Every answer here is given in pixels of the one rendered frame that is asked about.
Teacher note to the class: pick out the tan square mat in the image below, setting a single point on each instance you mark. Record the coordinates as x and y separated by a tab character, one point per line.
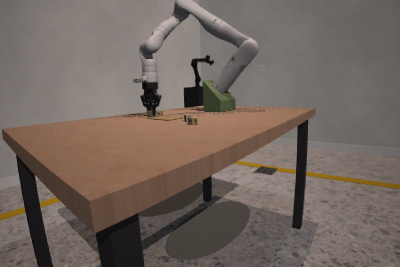
167	117

